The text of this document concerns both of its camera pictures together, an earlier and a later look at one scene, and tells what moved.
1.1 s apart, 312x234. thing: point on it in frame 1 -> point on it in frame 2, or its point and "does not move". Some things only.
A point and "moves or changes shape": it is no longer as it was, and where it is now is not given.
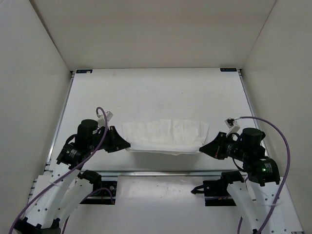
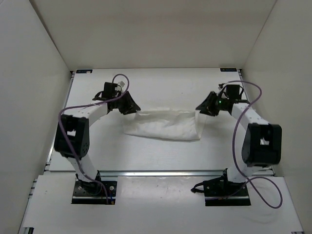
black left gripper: x=117 y=140 -> x=130 y=105
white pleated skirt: x=172 y=137 moves or changes shape
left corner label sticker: x=84 y=71 does not move
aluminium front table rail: x=167 y=173 does not move
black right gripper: x=214 y=148 -> x=207 y=107
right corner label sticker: x=228 y=69 does not move
